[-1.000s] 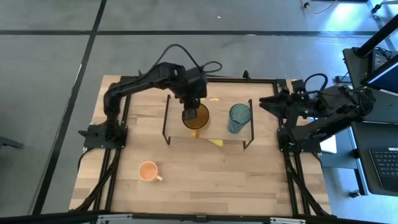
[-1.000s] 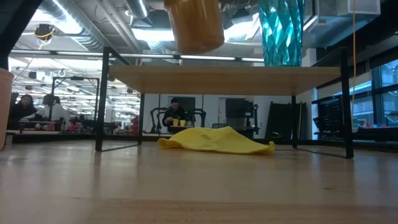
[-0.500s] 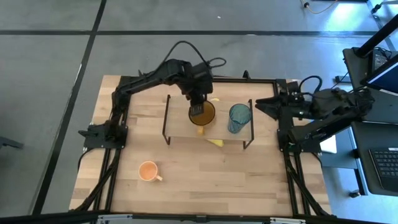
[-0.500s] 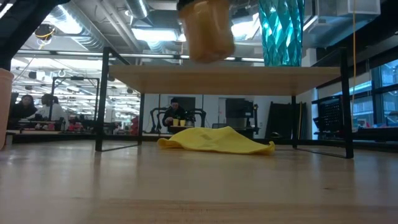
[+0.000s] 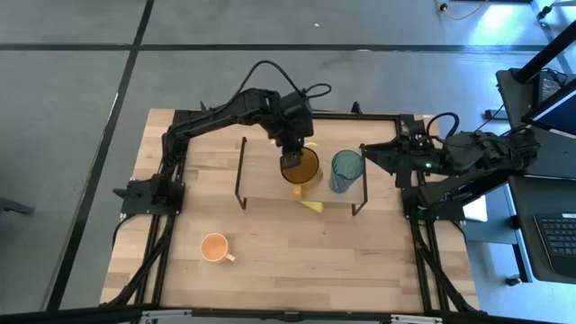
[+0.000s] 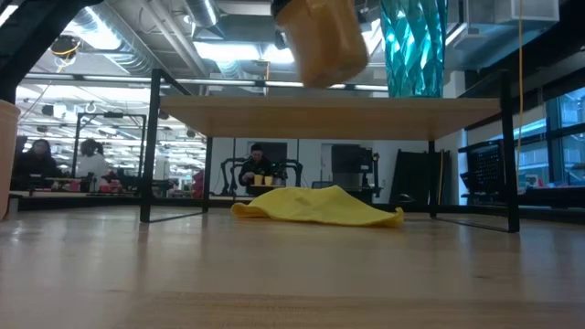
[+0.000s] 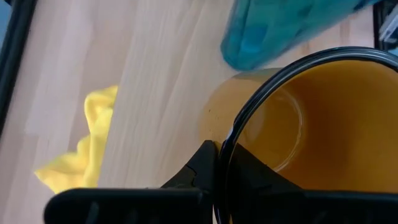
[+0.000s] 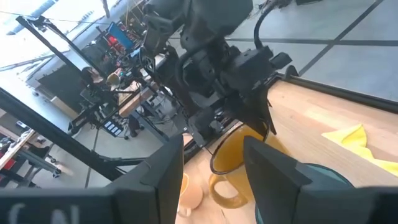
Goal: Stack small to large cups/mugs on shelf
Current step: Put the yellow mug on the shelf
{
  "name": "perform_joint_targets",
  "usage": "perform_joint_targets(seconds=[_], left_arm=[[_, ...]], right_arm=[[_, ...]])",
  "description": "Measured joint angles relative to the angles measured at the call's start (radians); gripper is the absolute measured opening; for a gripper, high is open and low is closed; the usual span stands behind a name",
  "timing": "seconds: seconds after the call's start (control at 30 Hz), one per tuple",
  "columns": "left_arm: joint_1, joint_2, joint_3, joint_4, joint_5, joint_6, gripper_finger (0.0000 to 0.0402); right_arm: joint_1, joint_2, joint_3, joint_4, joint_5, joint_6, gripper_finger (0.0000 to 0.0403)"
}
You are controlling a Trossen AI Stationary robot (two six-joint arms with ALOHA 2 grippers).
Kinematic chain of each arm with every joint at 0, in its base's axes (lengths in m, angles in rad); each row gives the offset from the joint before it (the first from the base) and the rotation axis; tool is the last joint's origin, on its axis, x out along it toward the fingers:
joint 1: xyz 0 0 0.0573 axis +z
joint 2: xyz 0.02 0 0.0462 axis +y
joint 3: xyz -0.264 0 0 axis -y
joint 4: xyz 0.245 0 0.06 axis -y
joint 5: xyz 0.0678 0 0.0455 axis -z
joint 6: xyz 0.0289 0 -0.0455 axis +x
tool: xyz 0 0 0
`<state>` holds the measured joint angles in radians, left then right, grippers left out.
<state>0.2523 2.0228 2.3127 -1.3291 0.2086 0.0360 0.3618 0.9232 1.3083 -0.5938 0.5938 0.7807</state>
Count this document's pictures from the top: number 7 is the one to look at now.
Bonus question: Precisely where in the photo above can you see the black metal table frame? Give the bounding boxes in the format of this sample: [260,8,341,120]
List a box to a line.
[0,0,39,138]

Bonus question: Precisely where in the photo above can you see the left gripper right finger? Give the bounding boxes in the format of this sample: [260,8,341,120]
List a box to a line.
[229,144,398,224]

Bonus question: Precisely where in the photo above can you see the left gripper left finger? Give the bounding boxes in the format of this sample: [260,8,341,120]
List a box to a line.
[43,139,218,224]

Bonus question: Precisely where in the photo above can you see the amber glass mug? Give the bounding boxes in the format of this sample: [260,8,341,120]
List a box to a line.
[198,46,398,224]

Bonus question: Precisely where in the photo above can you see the teal ribbed glass tumbler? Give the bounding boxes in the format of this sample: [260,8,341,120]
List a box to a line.
[220,0,384,72]

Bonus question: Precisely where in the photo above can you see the yellow cloth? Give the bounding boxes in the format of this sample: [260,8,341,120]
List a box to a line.
[34,85,119,195]

